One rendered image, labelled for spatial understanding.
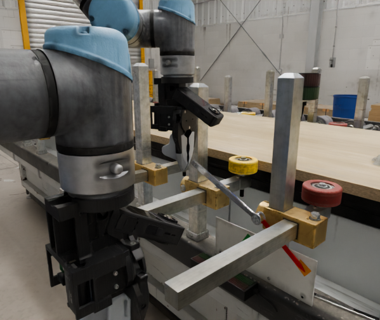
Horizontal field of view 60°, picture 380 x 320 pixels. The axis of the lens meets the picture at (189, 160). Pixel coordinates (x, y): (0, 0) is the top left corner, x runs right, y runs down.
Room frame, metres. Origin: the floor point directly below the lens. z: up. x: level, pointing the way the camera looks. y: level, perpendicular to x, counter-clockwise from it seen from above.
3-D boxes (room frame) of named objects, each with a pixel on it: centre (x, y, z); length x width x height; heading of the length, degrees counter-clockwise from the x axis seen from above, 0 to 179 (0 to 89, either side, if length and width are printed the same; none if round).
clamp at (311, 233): (0.61, -0.21, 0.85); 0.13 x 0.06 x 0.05; 42
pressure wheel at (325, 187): (0.66, -0.28, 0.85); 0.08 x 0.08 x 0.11
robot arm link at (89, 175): (0.32, 0.09, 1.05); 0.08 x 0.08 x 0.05
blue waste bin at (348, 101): (5.95, -2.87, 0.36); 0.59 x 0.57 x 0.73; 133
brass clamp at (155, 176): (0.98, 0.13, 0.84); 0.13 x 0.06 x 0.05; 42
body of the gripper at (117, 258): (0.32, 0.10, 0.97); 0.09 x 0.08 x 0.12; 132
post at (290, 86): (0.63, -0.19, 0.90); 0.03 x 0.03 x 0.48; 42
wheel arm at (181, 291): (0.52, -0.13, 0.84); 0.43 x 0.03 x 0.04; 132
